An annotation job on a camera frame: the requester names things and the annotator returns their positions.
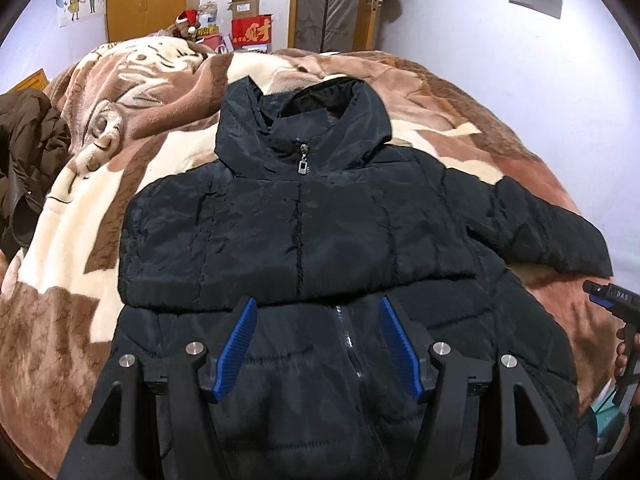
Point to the open cardboard box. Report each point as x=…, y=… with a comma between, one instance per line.
x=243, y=7

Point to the wooden door frame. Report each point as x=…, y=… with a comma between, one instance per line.
x=372, y=25

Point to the red gift box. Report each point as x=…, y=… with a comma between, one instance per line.
x=250, y=34

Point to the white plastic packet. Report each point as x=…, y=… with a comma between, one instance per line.
x=208, y=16

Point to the grey garment cover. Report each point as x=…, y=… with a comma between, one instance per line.
x=327, y=5

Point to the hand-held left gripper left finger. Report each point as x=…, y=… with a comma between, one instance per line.
x=235, y=350

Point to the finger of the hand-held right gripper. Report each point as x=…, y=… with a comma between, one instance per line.
x=594, y=296

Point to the black puffer jacket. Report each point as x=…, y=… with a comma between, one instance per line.
x=325, y=220

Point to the brown and cream printed blanket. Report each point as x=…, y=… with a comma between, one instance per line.
x=125, y=220

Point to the brown puffer jacket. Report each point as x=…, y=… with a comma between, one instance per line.
x=30, y=160

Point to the person's right hand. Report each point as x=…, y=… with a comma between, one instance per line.
x=622, y=357

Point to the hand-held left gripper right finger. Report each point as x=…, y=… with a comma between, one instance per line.
x=397, y=347

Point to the wooden headboard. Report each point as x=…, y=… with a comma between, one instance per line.
x=30, y=82

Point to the wooden wardrobe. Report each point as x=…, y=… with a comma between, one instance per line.
x=150, y=0

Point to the plush toy with santa hat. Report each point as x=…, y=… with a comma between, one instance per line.
x=186, y=22

